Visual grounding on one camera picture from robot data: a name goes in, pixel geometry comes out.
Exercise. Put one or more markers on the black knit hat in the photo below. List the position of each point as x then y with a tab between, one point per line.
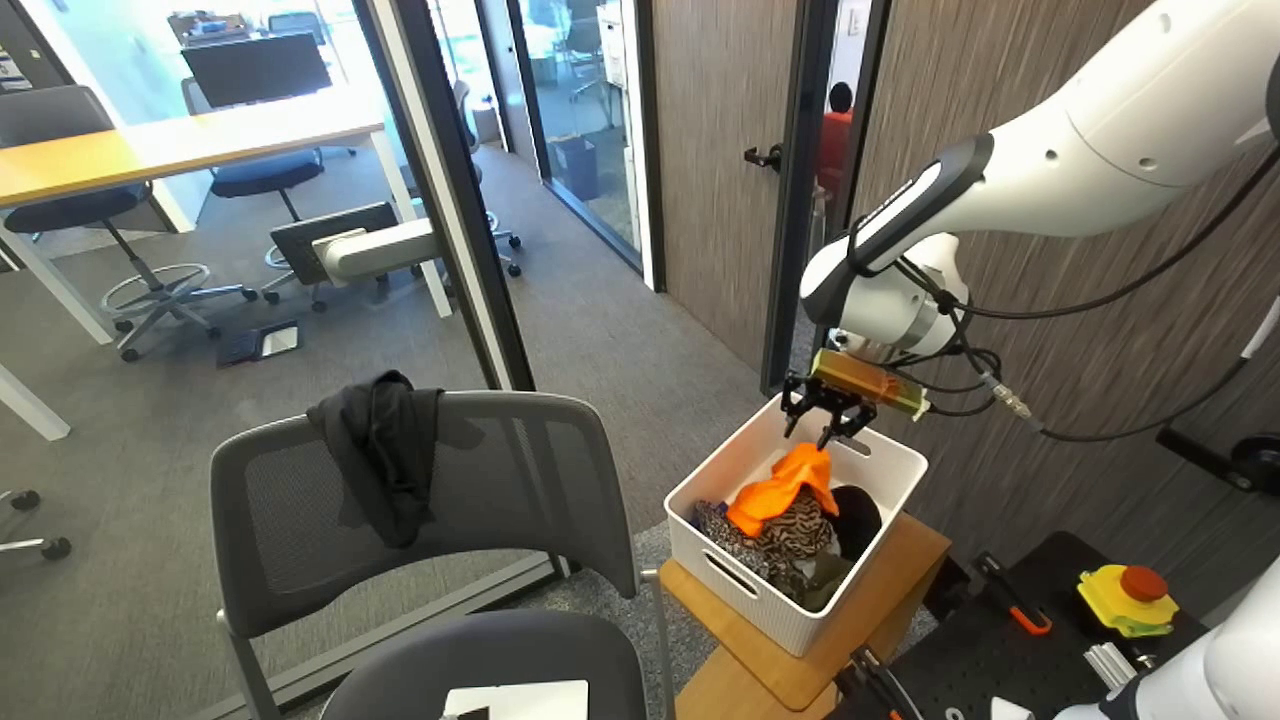
854	523

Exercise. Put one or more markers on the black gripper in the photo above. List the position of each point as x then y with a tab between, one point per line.
845	412

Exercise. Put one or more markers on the long wooden top table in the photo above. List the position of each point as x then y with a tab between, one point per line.
63	140

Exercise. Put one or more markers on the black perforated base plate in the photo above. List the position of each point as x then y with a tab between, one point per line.
983	651

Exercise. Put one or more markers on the yellow red emergency stop button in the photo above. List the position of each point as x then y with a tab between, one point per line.
1130	600

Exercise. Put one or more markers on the black white speckled cloth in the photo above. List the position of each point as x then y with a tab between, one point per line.
712	523

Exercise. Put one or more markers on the olive dotted cloth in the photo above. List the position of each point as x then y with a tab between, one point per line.
801	552

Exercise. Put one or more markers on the grey mesh office chair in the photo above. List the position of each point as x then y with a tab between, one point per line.
504	470

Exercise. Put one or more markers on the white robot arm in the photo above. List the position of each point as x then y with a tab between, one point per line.
1160	107

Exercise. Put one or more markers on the orange cloth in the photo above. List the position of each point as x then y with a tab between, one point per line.
804	470

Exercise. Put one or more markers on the black cloth on backrest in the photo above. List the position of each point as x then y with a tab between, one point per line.
381	438

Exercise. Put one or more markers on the black door frame pillar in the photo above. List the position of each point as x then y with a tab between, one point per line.
423	107

